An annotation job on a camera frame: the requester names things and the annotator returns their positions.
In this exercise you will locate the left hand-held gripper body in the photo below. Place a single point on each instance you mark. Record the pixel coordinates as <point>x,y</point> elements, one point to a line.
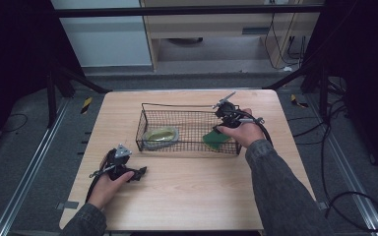
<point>118,164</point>

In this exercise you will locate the grey tape piece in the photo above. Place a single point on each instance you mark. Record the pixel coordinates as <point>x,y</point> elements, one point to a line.
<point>323,206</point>
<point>67,205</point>

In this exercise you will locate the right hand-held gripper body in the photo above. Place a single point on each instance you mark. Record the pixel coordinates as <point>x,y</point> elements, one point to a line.
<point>230,114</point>

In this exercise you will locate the light wooden desk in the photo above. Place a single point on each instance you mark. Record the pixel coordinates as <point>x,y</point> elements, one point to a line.
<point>210,26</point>

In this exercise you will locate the person's right hand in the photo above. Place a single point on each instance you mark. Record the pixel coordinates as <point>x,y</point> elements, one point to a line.
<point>247,132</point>

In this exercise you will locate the person's left hand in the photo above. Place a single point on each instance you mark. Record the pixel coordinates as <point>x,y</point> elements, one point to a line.
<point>105,191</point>

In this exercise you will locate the yellow and green sponge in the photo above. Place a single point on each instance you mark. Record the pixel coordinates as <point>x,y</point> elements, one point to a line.
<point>214,140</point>

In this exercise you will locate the aluminium floor rail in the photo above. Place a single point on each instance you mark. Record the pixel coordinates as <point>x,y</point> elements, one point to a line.
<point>351,183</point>
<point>29,170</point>

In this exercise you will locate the dark curtain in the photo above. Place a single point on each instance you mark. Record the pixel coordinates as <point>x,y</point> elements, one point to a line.
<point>367,82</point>
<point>13,65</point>

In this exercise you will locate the black horizontal bar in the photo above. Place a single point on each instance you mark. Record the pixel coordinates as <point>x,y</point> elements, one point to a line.
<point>177,11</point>

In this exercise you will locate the white plug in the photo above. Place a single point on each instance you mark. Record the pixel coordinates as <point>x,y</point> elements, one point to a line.
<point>287,69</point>

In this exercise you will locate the black metal stand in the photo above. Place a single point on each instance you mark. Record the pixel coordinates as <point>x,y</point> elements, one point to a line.
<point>51,98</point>
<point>323,95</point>

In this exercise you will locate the white cabinet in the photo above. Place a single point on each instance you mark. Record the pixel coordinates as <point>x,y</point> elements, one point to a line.
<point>105,42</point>

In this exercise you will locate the yellow and black tape strip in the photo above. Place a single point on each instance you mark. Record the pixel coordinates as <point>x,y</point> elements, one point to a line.
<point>86,105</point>
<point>298,102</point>

